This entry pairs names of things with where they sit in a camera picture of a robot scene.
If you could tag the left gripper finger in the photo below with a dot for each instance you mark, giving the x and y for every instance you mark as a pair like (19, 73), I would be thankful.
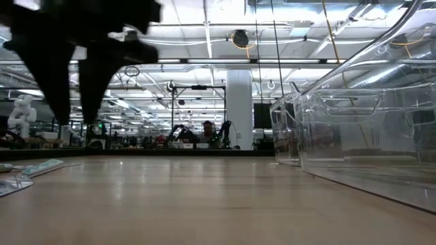
(51, 68)
(98, 64)

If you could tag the black background robot arm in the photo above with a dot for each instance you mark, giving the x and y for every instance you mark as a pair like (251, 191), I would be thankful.
(223, 132)
(182, 132)

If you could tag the white robot statue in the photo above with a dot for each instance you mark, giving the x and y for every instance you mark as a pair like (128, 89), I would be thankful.
(21, 115)

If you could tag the small black ceiling reel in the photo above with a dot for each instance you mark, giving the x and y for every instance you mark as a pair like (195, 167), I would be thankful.
(170, 86)

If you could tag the person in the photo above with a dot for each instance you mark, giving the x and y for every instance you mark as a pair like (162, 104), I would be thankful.
(207, 131)

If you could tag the white column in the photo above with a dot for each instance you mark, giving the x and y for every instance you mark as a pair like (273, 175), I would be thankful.
(239, 109)

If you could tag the black monitor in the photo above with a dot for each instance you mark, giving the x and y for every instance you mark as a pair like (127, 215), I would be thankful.
(262, 115)

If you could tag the clear plastic bin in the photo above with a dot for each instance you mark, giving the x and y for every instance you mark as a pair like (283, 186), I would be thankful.
(374, 136)

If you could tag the black rig frame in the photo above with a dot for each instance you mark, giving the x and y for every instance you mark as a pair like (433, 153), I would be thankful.
(199, 87)

